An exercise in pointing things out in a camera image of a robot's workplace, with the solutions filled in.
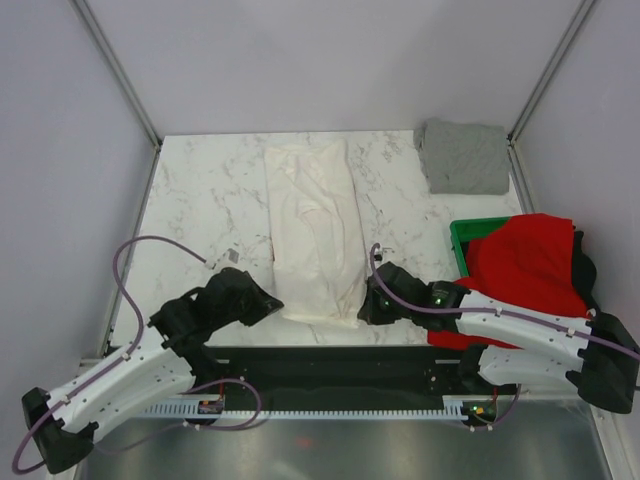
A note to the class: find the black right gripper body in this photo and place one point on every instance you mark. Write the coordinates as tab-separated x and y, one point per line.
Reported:
388	313

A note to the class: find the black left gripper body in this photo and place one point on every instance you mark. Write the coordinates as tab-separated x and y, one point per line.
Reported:
226	317

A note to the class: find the white red printed t shirt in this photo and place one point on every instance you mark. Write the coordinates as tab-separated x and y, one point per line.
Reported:
319	261

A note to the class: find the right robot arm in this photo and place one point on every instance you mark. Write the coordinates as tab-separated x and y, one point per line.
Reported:
596	355

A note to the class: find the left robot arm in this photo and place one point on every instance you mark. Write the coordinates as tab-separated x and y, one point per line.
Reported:
168	356

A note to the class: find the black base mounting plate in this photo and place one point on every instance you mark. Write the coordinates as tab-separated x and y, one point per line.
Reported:
338	379

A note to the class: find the green plastic bin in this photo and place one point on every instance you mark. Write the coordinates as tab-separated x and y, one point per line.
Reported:
463	231

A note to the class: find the folded grey t shirt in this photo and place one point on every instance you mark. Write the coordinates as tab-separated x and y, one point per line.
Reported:
463	159

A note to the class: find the black t shirt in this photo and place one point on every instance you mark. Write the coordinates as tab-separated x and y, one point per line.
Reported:
583	272

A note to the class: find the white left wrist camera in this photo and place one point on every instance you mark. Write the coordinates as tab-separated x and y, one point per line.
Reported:
228	258

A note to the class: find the white slotted cable duct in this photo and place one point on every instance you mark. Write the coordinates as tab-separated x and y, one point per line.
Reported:
194	409

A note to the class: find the aluminium front rail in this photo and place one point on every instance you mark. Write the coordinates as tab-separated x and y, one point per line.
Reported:
87	364

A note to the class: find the aluminium frame post left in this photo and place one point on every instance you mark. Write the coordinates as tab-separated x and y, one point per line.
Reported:
100	40

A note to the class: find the aluminium frame post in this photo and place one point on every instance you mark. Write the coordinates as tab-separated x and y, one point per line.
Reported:
100	40
566	42

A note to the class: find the aluminium frame post right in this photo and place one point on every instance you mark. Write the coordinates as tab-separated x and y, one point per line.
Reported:
566	42

